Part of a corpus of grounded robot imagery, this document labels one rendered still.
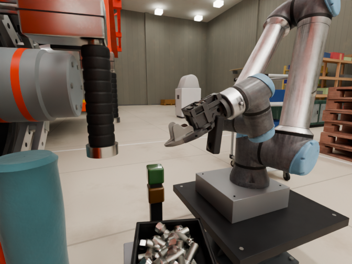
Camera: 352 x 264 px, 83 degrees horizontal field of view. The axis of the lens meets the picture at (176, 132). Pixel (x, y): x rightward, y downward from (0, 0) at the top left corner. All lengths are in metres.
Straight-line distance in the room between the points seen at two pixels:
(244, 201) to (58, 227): 0.72
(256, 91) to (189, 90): 6.29
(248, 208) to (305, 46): 0.69
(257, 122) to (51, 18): 0.58
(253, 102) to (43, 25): 0.53
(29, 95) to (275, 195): 0.97
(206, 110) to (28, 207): 0.43
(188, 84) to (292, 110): 6.13
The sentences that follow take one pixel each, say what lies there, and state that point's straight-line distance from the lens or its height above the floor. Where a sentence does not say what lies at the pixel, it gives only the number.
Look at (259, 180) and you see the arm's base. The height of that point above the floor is 0.44.
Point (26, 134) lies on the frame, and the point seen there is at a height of 0.72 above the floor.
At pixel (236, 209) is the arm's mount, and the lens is 0.92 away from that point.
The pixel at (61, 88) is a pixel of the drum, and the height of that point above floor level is 0.84.
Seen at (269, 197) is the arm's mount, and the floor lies 0.38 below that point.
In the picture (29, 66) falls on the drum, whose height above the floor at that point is 0.88.
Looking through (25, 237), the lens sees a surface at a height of 0.63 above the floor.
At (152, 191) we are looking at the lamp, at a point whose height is 0.60.
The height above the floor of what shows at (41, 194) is 0.69.
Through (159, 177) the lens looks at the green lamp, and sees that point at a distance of 0.49.
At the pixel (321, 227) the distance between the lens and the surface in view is 1.08.
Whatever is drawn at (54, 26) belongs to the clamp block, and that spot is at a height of 0.91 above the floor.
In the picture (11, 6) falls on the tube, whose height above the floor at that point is 1.00.
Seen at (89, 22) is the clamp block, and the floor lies 0.92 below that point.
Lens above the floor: 0.83
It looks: 11 degrees down
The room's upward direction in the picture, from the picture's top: straight up
